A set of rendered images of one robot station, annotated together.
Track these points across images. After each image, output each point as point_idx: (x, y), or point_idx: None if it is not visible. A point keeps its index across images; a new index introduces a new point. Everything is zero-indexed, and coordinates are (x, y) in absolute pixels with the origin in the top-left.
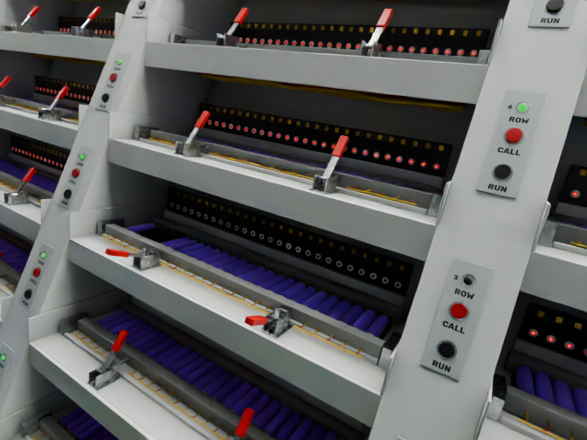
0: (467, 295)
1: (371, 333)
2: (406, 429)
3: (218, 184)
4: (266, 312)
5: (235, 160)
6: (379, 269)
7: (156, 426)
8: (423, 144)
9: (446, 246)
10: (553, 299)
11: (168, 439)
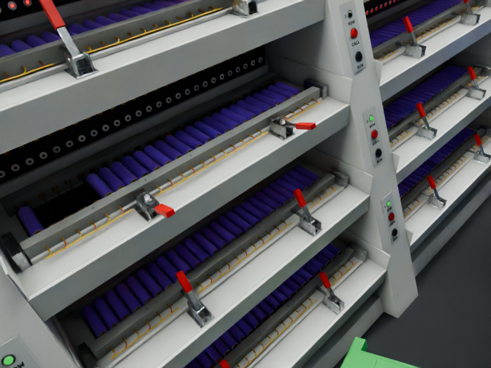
0: (352, 22)
1: (300, 90)
2: (362, 106)
3: (167, 70)
4: (266, 132)
5: (127, 40)
6: (247, 58)
7: (264, 268)
8: None
9: (334, 1)
10: (366, 0)
11: (278, 260)
